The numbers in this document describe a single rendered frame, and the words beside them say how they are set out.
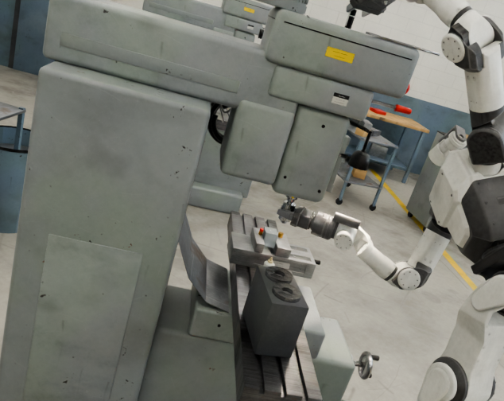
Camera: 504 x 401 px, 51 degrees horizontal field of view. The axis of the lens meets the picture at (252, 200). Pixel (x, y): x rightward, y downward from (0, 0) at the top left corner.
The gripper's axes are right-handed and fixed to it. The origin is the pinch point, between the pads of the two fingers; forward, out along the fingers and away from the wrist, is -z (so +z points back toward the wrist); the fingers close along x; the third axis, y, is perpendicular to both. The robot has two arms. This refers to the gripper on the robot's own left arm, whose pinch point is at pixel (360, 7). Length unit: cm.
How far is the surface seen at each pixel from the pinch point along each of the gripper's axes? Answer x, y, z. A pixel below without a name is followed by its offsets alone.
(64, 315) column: -71, -105, -57
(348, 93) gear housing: 1.1, -26.3, -5.1
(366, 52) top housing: 1.8, -15.4, 2.6
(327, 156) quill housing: 2.2, -44.4, -17.7
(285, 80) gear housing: -18.9, -25.2, -9.9
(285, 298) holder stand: -14, -92, -8
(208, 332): -21, -108, -52
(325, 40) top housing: -11.4, -13.7, -0.1
